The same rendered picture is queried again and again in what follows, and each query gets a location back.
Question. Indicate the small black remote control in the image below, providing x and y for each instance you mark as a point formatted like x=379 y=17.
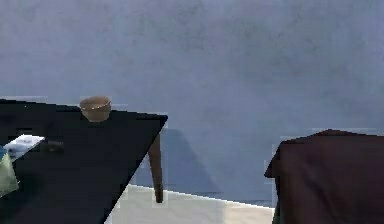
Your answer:
x=53 y=146

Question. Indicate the dark maroon armchair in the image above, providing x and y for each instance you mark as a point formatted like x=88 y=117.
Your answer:
x=333 y=176

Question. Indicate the brown bowl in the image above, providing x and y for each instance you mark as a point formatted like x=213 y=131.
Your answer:
x=95 y=109

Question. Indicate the black table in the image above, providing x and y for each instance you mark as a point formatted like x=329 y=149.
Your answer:
x=86 y=166

